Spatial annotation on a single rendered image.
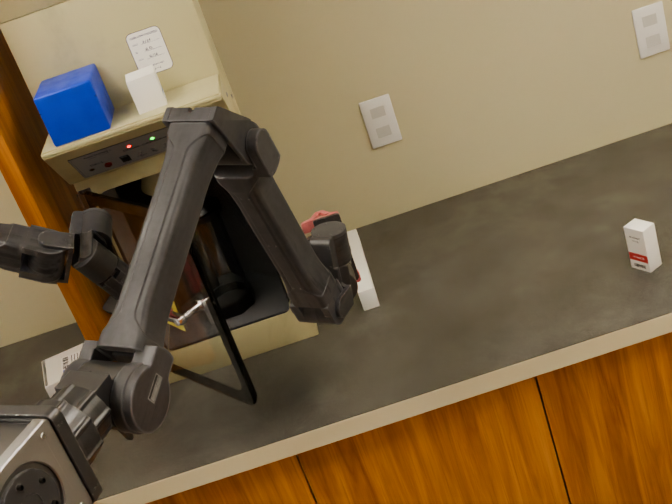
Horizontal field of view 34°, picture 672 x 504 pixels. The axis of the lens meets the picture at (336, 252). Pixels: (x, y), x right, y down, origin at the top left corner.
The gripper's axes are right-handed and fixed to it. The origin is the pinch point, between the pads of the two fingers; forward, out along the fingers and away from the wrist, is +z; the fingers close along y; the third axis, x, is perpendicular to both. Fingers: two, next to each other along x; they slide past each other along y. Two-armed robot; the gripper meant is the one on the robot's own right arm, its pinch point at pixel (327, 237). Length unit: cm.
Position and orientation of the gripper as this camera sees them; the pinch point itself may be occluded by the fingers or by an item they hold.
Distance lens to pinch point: 193.8
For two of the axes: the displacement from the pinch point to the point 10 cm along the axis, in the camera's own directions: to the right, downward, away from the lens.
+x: -9.5, 3.1, 0.3
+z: -1.1, -4.4, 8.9
